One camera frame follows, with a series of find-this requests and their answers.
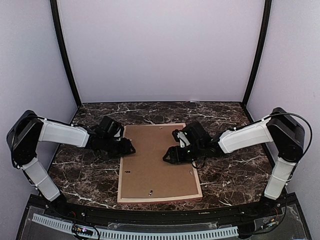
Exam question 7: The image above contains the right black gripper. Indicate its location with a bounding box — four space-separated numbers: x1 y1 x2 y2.
163 142 204 164

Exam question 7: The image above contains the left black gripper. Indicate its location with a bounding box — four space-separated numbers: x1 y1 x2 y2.
101 135 135 158

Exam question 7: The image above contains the brown cardboard backing board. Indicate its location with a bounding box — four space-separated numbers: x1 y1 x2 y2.
121 124 200 199

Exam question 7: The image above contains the pink wooden picture frame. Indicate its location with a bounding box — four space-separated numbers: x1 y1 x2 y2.
116 122 203 204

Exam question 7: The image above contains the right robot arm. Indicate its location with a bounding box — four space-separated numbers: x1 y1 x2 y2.
162 107 313 217

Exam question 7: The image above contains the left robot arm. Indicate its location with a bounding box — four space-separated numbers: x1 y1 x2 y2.
6 110 136 218

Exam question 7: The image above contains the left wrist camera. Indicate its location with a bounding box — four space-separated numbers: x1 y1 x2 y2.
113 126 125 141

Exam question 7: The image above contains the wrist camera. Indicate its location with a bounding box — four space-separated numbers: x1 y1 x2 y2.
172 129 190 148
113 126 125 141

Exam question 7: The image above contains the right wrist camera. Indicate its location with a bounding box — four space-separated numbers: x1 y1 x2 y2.
172 129 190 148

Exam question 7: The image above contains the white slotted cable duct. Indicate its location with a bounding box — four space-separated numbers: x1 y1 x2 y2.
31 213 239 240

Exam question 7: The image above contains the black front rail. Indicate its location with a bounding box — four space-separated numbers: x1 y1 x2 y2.
29 197 288 227

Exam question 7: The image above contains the left black corner post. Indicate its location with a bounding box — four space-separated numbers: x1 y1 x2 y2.
49 0 82 108

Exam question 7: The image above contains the black corner post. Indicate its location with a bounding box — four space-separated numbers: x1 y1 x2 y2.
242 0 272 106
49 0 82 108

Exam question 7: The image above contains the right black corner post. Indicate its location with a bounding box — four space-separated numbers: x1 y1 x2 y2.
242 0 272 106

